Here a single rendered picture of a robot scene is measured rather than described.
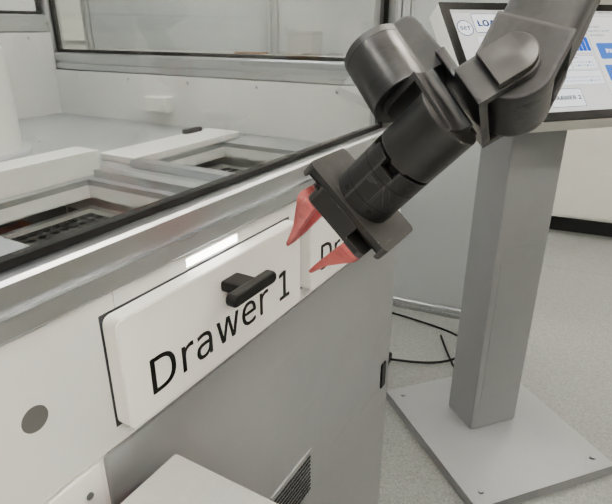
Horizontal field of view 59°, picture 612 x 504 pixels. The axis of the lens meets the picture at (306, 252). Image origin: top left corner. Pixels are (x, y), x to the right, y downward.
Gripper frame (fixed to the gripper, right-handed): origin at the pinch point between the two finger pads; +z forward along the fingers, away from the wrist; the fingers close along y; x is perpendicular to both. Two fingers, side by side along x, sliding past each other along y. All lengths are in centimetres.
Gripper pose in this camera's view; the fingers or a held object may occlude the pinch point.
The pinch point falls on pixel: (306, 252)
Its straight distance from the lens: 53.9
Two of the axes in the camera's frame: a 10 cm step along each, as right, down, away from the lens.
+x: -5.1, 3.5, -7.8
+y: -6.4, -7.7, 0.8
